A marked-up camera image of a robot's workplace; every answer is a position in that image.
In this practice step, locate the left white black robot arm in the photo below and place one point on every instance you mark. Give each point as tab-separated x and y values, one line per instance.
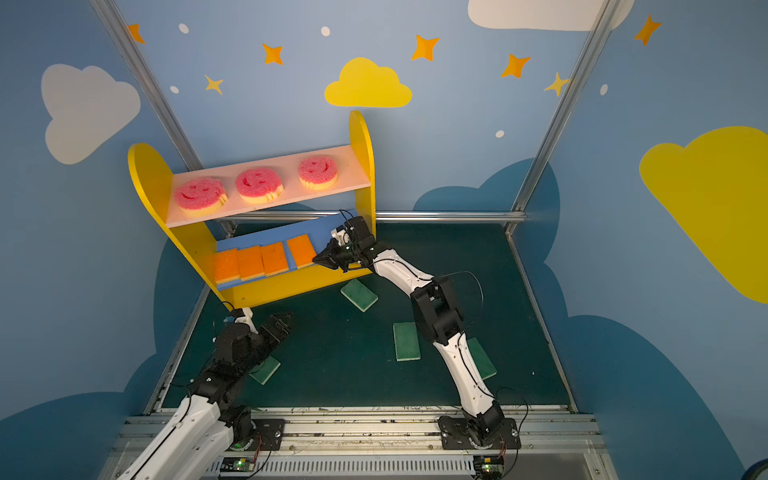
210	420

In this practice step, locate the pink smiley sponge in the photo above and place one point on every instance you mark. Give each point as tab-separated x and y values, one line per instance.
318	172
201	196
259	185

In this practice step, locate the orange sponge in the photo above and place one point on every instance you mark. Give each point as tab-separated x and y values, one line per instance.
250	263
226	266
274	259
302	251

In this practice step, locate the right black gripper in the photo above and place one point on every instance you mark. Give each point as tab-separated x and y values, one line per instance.
342	254

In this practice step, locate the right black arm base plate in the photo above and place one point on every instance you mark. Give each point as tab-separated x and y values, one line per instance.
455	435

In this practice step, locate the small circuit board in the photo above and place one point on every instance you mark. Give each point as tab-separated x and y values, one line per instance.
488	467
237	465

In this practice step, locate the aluminium corner post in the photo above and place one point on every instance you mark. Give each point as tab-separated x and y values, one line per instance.
129	48
583	68

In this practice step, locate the back aluminium floor bar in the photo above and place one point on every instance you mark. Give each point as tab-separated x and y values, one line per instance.
457	217

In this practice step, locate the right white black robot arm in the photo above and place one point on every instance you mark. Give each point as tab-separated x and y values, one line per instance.
437	313

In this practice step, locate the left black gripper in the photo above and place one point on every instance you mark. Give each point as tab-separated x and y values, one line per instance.
270	332

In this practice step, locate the aluminium rail frame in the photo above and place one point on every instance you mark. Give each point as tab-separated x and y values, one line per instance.
407	442

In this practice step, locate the yellow shelf with pink and blue boards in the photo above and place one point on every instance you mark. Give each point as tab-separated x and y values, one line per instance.
155	184

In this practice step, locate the left aluminium corner post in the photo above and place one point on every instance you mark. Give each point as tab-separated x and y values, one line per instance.
129	48

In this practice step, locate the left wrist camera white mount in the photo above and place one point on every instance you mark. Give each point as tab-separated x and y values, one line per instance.
244	316

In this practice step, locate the right small circuit board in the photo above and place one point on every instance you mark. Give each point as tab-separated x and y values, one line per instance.
488	467

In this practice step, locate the green sponge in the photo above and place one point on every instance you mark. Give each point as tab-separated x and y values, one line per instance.
406	342
263	372
484	364
359	295

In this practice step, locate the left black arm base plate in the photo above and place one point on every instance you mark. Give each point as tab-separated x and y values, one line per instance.
264	435

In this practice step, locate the left small circuit board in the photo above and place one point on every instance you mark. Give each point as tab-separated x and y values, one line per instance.
237	465

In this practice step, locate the right aluminium corner post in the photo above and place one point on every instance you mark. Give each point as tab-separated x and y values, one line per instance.
583	68

